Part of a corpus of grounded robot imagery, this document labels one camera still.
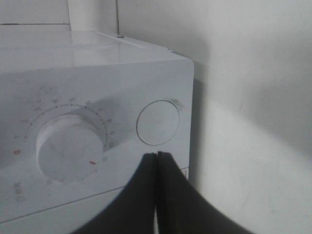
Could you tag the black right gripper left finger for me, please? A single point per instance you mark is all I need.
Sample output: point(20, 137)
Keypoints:
point(133, 210)

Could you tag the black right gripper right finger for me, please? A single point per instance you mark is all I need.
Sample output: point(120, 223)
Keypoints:
point(180, 209)

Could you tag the white microwave knob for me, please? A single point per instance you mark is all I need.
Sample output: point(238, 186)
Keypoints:
point(69, 148)

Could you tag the round white door button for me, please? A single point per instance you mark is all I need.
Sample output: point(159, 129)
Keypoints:
point(158, 122)

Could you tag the white microwave oven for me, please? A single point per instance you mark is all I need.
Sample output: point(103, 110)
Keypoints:
point(106, 78)

